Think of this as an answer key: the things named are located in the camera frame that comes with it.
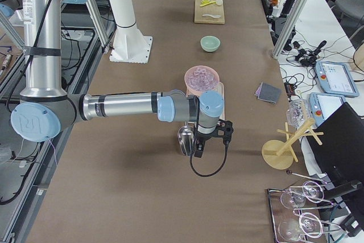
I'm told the grey folded cloth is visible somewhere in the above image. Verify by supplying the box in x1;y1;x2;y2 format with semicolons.
255;83;282;104

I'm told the steel ice scoop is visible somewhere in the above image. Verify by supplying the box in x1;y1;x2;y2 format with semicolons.
177;125;195;156

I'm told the wooden cutting board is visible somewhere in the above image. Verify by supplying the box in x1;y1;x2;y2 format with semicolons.
194;0;225;24

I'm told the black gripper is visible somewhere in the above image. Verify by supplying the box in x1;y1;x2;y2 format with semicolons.
194;119;233;158

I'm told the teach pendant tablet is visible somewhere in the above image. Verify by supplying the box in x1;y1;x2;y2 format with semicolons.
315;61;359;97
309;92;346;126

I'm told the mint green bowl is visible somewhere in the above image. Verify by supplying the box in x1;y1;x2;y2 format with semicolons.
200;35;221;52

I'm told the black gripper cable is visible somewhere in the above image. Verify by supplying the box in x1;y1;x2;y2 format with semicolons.
189;139;230;177

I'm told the white ceramic spoon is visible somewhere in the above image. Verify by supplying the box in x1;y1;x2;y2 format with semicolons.
202;14;221;19

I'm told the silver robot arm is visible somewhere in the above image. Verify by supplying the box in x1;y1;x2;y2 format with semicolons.
10;0;233;157

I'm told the wooden cup tree stand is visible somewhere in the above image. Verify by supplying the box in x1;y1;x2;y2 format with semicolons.
262;100;324;170

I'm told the white camera pillar base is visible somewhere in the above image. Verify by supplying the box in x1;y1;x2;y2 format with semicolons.
109;0;152;64

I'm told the aluminium frame post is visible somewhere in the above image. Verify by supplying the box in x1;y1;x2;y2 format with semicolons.
272;0;307;59

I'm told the pink bowl of ice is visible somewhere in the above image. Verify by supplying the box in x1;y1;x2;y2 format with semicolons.
184;65;220;96

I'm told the wire glass rack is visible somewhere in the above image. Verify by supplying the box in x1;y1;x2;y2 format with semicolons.
267;170;349;242

